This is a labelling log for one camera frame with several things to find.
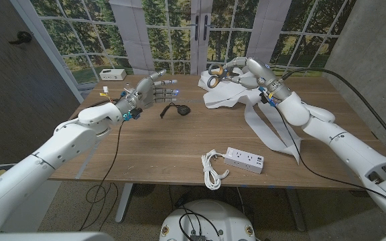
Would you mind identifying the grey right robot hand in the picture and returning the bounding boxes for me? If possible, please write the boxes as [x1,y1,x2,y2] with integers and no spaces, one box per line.
[224,56,292,102]

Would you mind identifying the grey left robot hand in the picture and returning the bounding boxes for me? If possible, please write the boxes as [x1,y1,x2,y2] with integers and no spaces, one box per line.
[121,68,180,116]

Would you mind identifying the white receipt paper strip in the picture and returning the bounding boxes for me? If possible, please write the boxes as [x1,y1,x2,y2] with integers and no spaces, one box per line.
[198,68,303,165]

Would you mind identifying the scissors with grey yellow handles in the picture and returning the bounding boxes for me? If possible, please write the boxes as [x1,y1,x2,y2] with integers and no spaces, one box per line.
[206,62,244,90]

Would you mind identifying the white power strip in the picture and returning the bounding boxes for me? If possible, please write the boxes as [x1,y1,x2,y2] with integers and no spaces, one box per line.
[223,147,265,175]

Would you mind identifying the white outlet box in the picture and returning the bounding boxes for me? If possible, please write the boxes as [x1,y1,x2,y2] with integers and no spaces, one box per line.
[99,68,127,82]

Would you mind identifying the printed window backdrop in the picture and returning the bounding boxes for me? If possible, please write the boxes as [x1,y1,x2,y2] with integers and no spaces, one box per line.
[10,0,358,84]

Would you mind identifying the black round ribbed object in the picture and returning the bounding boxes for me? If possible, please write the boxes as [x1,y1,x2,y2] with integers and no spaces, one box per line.
[131,183,156,197]

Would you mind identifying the white table leg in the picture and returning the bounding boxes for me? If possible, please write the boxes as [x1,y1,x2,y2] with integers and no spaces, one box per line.
[115,183,134,224]

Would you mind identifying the grey table leg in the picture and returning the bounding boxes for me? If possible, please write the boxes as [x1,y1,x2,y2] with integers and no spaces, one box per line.
[285,187,306,232]

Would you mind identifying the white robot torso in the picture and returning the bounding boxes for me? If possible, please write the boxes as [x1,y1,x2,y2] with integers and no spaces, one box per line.
[159,199,257,241]

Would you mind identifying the black charging cable with puck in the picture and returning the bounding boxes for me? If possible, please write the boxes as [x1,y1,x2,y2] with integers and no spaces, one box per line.
[159,102,192,119]

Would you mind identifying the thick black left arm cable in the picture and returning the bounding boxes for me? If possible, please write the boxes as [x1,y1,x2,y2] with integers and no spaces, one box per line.
[84,98,122,110]

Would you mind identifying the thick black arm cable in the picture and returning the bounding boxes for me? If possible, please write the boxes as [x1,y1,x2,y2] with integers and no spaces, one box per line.
[84,98,122,110]
[279,68,386,155]

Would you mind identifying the thin black left wrist cable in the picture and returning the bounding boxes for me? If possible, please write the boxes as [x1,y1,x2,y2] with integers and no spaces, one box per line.
[78,118,127,232]

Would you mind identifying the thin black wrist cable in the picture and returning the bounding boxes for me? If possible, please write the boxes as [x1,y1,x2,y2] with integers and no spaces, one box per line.
[78,118,127,232]
[273,105,386,212]

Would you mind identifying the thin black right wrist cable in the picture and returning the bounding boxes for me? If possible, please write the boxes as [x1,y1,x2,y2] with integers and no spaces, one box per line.
[273,105,386,212]

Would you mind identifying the white coiled power cord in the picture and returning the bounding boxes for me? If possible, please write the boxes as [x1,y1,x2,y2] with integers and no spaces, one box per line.
[201,149,230,191]

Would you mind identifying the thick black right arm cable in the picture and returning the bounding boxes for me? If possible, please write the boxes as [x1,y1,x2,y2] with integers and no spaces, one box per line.
[279,68,386,155]

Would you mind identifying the black door handle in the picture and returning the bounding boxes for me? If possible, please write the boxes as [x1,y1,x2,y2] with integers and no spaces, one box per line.
[8,31,33,46]

